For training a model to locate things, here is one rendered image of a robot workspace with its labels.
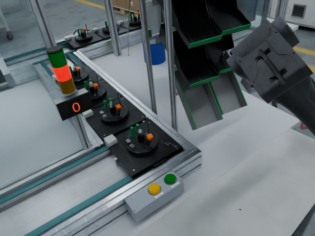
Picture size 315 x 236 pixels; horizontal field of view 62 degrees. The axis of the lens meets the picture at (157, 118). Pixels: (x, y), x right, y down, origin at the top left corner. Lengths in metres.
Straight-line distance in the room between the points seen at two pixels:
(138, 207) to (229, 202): 0.35
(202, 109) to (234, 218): 0.45
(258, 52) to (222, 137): 0.86
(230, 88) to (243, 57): 0.80
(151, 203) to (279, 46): 0.66
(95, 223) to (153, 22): 1.29
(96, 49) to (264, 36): 1.79
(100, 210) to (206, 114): 0.58
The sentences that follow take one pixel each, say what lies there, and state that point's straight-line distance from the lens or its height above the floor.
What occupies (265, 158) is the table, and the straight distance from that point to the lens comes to 1.23.
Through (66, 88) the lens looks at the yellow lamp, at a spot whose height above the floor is 1.28.
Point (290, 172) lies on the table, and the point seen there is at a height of 0.86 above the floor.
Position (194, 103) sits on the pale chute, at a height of 1.06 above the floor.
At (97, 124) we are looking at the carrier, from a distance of 1.26.
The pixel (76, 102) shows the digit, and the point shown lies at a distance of 0.98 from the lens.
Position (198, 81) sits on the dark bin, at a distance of 1.04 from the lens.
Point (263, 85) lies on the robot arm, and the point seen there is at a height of 1.50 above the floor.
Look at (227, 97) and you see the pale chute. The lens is 1.24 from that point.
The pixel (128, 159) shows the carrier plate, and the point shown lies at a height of 0.97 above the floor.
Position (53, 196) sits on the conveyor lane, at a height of 0.92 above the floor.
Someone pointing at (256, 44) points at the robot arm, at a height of 1.54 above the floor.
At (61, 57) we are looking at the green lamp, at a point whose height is 1.39.
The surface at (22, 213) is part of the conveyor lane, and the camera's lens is 1.12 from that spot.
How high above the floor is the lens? 1.73
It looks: 38 degrees down
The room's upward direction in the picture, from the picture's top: 6 degrees counter-clockwise
